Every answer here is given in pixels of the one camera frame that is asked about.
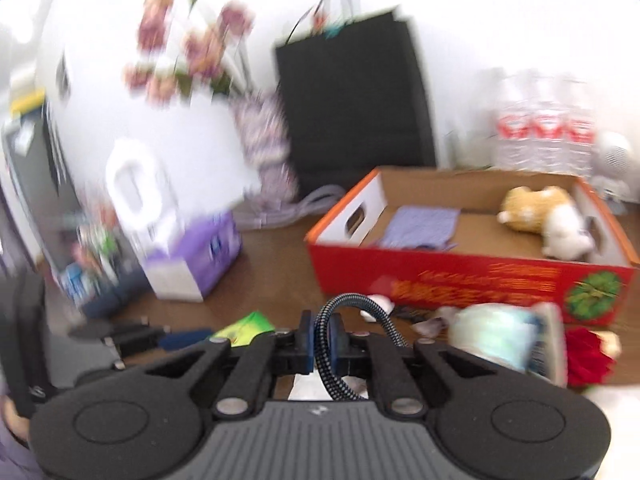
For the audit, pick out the mint green bath sponge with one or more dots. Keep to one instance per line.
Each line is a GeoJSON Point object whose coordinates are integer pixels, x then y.
{"type": "Point", "coordinates": [498, 333]}

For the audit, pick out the water bottle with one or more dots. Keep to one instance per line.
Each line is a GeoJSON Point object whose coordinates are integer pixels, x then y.
{"type": "Point", "coordinates": [512, 119]}
{"type": "Point", "coordinates": [579, 128]}
{"type": "Point", "coordinates": [546, 123]}

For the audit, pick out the purple cloth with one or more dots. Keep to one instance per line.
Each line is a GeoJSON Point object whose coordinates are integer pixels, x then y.
{"type": "Point", "coordinates": [418, 227]}

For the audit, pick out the purple white vase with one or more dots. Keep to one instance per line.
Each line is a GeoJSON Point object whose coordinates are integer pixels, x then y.
{"type": "Point", "coordinates": [263, 130]}

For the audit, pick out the red cardboard box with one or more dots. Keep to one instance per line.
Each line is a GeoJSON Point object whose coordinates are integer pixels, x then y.
{"type": "Point", "coordinates": [485, 261]}

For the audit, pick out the middle water bottle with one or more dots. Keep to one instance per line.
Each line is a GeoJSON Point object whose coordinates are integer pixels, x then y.
{"type": "Point", "coordinates": [546, 123]}

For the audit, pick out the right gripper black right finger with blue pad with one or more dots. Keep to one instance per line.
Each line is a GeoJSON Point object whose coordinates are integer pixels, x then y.
{"type": "Point", "coordinates": [384, 367]}

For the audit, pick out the left water bottle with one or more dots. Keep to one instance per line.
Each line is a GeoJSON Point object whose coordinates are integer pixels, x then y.
{"type": "Point", "coordinates": [512, 119]}

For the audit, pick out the right water bottle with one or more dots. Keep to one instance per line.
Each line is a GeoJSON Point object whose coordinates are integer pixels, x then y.
{"type": "Point", "coordinates": [579, 128]}

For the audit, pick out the red rose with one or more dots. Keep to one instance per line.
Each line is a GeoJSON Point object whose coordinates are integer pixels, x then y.
{"type": "Point", "coordinates": [590, 356]}

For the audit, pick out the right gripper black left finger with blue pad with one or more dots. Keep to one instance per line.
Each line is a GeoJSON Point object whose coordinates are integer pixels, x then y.
{"type": "Point", "coordinates": [256, 368]}

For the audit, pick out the purple tissue box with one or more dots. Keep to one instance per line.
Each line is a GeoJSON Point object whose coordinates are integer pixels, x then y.
{"type": "Point", "coordinates": [195, 261]}

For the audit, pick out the blue patterned packet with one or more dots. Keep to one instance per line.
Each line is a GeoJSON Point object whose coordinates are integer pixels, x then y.
{"type": "Point", "coordinates": [547, 360]}

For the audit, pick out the yellow white plush toy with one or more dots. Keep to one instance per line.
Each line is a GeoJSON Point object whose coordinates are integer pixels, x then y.
{"type": "Point", "coordinates": [551, 213]}

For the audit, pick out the white robot speaker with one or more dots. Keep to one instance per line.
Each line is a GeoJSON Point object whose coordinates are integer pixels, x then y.
{"type": "Point", "coordinates": [611, 168]}

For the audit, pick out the dried pink flowers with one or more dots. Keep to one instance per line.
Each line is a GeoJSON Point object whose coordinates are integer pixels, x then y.
{"type": "Point", "coordinates": [183, 50]}

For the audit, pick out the green packet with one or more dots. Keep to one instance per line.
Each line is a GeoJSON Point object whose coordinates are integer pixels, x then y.
{"type": "Point", "coordinates": [242, 332]}

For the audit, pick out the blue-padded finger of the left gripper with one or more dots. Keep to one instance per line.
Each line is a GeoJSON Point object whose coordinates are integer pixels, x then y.
{"type": "Point", "coordinates": [175, 341]}

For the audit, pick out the black paper bag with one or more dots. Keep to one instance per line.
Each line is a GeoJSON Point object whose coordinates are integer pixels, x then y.
{"type": "Point", "coordinates": [353, 97]}

